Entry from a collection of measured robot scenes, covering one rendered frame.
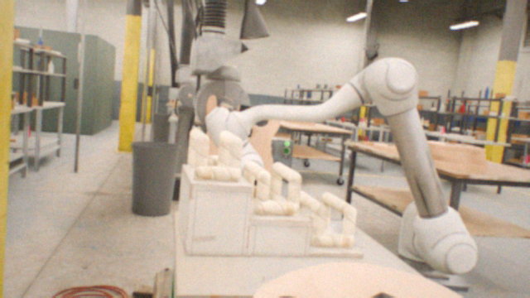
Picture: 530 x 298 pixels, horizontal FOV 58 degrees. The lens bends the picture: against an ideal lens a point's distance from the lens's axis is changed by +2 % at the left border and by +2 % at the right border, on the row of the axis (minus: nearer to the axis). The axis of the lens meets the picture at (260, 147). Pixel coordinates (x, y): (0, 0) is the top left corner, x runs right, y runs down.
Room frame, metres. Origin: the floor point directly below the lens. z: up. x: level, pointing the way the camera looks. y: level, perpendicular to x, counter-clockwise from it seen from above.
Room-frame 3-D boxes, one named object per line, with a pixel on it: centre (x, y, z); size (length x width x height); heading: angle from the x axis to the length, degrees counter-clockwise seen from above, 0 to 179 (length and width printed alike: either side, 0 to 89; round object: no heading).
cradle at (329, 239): (1.20, -0.21, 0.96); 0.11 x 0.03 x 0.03; 105
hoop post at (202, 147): (1.12, 0.14, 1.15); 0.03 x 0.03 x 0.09
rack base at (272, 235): (1.25, -0.03, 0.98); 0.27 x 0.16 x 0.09; 15
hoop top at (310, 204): (1.28, -0.15, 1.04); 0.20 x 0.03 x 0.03; 14
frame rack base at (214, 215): (1.21, 0.11, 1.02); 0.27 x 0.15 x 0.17; 15
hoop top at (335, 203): (1.30, -0.23, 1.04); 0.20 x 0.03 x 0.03; 14
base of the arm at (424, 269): (1.82, -0.65, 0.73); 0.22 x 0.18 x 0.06; 4
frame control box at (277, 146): (2.34, -0.03, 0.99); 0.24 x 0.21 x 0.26; 11
